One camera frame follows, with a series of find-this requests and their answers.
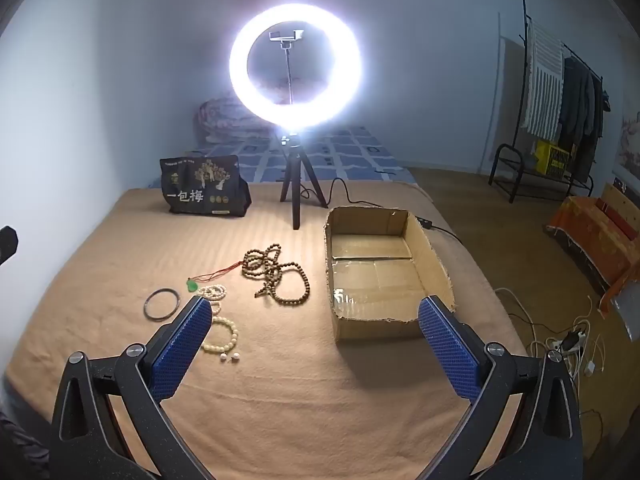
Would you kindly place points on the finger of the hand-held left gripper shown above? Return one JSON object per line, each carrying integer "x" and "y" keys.
{"x": 7, "y": 242}

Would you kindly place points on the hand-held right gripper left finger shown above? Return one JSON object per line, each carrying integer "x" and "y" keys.
{"x": 182, "y": 345}

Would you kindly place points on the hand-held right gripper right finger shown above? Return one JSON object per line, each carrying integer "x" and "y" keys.
{"x": 447, "y": 345}

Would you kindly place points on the black bangle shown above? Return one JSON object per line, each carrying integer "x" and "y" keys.
{"x": 148, "y": 310}

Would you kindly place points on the cardboard box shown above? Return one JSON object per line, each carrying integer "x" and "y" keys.
{"x": 380, "y": 280}

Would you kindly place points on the tan blanket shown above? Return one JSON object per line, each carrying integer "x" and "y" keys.
{"x": 280, "y": 400}

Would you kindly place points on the power strip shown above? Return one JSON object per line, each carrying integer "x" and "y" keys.
{"x": 572, "y": 341}

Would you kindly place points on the black printed bag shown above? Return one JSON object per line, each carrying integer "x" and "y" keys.
{"x": 205, "y": 187}

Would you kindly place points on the orange cloth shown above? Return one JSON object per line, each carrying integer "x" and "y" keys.
{"x": 585, "y": 240}

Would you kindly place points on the person's dark patterned clothing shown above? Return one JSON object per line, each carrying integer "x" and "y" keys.
{"x": 20, "y": 450}

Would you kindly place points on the black clothes rack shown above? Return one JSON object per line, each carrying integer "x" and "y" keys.
{"x": 505, "y": 152}

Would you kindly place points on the blue patterned bedsheet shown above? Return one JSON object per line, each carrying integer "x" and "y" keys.
{"x": 360, "y": 157}

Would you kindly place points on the yellow crate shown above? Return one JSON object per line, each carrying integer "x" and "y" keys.
{"x": 550, "y": 157}

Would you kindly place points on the dark hanging clothes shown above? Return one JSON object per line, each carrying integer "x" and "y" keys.
{"x": 582, "y": 105}

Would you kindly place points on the striped towel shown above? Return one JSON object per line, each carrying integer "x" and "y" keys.
{"x": 542, "y": 85}

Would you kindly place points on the phone holder on pole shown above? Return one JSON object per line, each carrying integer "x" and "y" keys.
{"x": 286, "y": 36}

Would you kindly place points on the wall poster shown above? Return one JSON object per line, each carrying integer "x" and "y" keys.
{"x": 631, "y": 150}

